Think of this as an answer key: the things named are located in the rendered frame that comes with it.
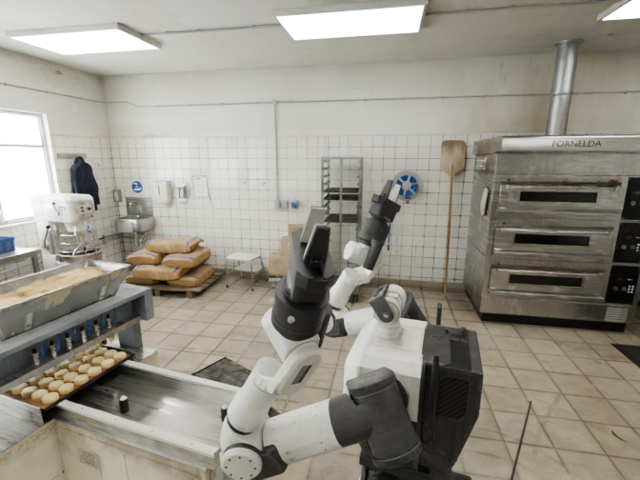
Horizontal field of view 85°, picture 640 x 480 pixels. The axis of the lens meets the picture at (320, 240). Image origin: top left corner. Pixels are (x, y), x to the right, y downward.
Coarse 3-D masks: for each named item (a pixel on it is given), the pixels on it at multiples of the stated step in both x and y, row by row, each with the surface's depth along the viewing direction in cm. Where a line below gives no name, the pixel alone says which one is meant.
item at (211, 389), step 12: (120, 372) 161; (132, 372) 158; (144, 372) 156; (156, 372) 153; (168, 372) 152; (180, 372) 152; (168, 384) 152; (180, 384) 150; (192, 384) 147; (204, 384) 145; (216, 384) 144; (216, 396) 144; (228, 396) 142
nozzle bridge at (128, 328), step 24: (120, 288) 174; (144, 288) 174; (72, 312) 146; (96, 312) 147; (120, 312) 168; (144, 312) 173; (24, 336) 126; (48, 336) 129; (72, 336) 147; (96, 336) 153; (120, 336) 184; (0, 360) 123; (24, 360) 130; (48, 360) 135; (0, 384) 121
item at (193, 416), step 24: (120, 384) 154; (144, 384) 154; (96, 408) 139; (120, 408) 136; (144, 408) 139; (168, 408) 139; (192, 408) 139; (216, 408) 139; (72, 432) 131; (96, 432) 127; (192, 432) 127; (216, 432) 127; (72, 456) 135; (96, 456) 129; (120, 456) 125; (144, 456) 120; (168, 456) 117
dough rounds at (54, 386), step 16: (80, 352) 164; (96, 352) 164; (112, 352) 164; (64, 368) 155; (80, 368) 152; (96, 368) 152; (32, 384) 143; (48, 384) 142; (64, 384) 141; (80, 384) 144; (32, 400) 134; (48, 400) 132
